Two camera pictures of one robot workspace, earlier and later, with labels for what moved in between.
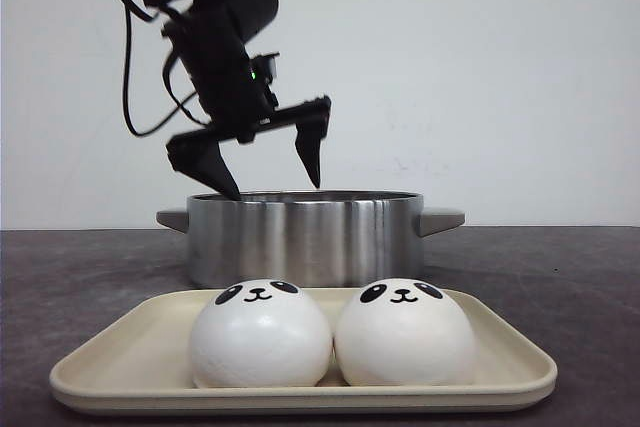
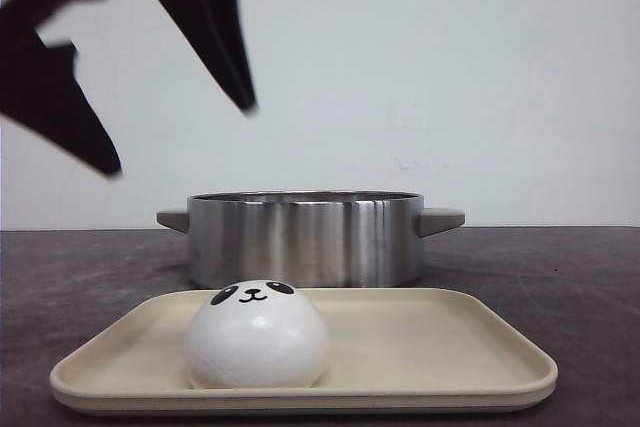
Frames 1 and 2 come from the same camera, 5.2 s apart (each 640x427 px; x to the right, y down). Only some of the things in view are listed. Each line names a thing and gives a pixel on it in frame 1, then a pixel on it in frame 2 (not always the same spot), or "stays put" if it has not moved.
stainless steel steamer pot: x=318 y=239 stays put
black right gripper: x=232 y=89 to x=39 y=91
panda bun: x=260 y=334 stays put
